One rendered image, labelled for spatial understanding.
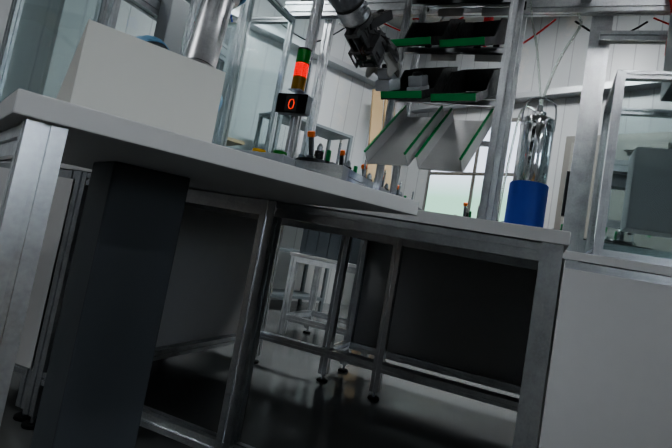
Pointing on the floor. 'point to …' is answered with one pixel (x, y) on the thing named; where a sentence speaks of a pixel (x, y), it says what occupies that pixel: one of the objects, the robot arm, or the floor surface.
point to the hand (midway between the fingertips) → (388, 71)
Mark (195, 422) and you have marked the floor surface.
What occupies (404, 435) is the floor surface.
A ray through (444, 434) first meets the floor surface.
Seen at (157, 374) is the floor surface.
